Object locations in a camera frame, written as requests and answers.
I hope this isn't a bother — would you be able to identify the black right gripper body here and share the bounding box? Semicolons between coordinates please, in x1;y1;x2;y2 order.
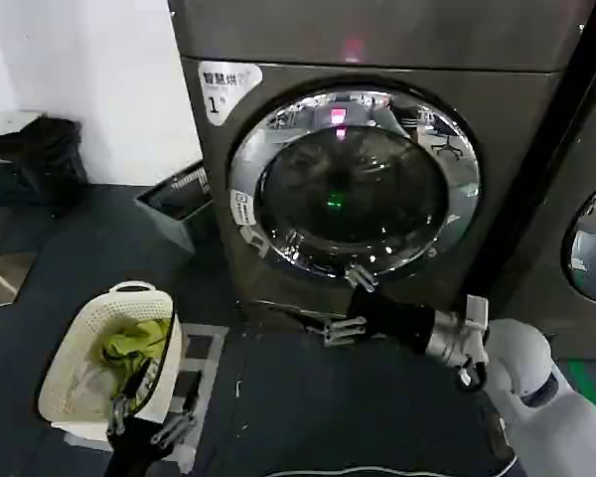
346;288;436;356

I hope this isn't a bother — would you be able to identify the grey dryer with number sticker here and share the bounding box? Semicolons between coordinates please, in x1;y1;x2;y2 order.
167;0;585;350

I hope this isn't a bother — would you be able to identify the chrome-rimmed round dryer door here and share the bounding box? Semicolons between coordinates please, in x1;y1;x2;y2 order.
559;173;596;313

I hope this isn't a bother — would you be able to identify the grey dryer without number sticker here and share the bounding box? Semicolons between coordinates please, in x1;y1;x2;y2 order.
491;0;596;367

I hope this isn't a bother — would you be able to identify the grey rectangular bin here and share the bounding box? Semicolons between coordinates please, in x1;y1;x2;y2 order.
133;158;216;257

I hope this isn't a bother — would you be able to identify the black white floor marker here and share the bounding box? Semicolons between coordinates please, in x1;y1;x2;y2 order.
172;322;229;448

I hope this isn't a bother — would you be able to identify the white plastic laundry basket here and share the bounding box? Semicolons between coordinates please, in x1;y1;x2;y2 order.
38;280;185;431

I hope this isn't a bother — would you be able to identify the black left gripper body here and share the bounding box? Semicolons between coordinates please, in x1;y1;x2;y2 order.
105;416;181;477

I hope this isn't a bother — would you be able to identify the pale translucent garment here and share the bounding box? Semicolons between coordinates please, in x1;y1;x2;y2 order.
62;355;123;401

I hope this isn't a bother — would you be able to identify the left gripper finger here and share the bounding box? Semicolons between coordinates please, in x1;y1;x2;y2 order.
150;370;204;447
106;358;151;437

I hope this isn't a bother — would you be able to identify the green garment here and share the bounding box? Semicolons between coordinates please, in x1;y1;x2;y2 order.
100;317;173;375

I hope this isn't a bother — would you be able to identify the round glass dryer door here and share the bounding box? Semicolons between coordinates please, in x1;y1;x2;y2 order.
226;74;481;292

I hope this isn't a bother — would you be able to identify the black bag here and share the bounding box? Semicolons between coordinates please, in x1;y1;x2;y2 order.
0;115;89;220

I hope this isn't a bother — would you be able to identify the dark robot torso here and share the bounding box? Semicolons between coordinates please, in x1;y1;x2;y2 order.
188;333;523;477

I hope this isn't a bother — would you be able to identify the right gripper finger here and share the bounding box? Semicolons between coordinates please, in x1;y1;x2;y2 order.
343;264;379;295
304;316;368;348

